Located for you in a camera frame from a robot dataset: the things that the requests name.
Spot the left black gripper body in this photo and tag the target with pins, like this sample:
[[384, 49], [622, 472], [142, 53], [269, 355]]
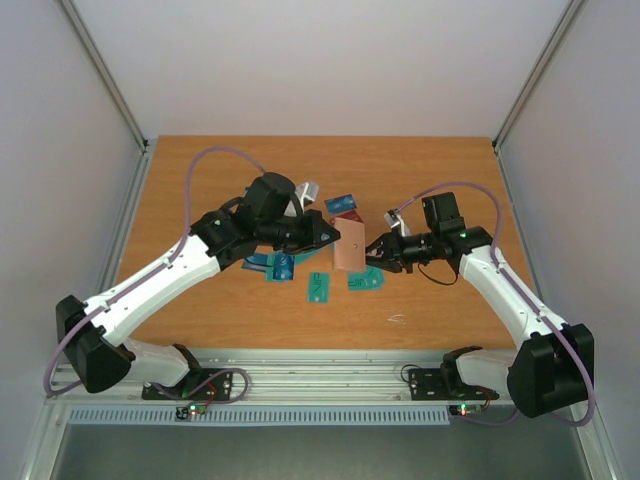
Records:
[[292, 240]]

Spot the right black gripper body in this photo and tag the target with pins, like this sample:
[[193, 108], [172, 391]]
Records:
[[395, 251]]

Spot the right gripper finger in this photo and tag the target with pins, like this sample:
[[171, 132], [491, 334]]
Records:
[[383, 244], [381, 262]]

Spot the teal blue card stack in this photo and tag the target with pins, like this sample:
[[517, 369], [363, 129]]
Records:
[[280, 267]]

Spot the dark blue card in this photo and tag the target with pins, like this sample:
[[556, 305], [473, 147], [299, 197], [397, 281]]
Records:
[[257, 262]]

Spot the teal vip card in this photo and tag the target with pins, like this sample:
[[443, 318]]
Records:
[[373, 278], [318, 288]]

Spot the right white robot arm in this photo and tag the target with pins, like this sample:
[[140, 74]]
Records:
[[553, 366]]

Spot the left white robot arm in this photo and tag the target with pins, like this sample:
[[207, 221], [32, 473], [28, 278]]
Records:
[[94, 334]]

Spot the teal card under right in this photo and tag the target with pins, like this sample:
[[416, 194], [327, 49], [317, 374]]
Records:
[[354, 282]]

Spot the red card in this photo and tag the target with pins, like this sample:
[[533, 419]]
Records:
[[351, 215]]

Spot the blue card top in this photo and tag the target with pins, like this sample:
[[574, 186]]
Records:
[[340, 204]]

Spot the right circuit board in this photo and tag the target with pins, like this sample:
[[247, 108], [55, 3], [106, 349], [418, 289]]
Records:
[[466, 409]]

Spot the circuit board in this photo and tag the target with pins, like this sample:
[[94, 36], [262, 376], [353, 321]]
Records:
[[190, 411], [466, 409]]

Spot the left circuit board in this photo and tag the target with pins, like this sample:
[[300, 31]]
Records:
[[190, 411]]

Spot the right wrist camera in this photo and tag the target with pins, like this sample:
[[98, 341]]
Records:
[[395, 221]]

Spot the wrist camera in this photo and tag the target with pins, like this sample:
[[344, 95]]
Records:
[[395, 221], [307, 193]]

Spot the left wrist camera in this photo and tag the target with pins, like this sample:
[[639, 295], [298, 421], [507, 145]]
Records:
[[307, 193]]

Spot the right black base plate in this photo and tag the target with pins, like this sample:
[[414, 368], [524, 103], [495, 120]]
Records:
[[429, 384]]

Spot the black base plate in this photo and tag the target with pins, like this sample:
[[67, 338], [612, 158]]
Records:
[[429, 384], [205, 384]]

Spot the aluminium front rail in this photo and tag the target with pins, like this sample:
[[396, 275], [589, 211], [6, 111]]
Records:
[[322, 377]]

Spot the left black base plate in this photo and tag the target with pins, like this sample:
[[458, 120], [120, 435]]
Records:
[[205, 384]]

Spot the right aluminium frame post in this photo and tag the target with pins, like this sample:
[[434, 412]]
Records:
[[552, 45]]

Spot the aluminium frame post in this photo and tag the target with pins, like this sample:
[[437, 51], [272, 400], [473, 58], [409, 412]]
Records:
[[552, 45], [91, 49]]

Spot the grey slotted cable duct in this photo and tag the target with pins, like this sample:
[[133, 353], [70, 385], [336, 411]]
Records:
[[261, 416]]

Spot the left aluminium frame post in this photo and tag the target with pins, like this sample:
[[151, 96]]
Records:
[[91, 49]]

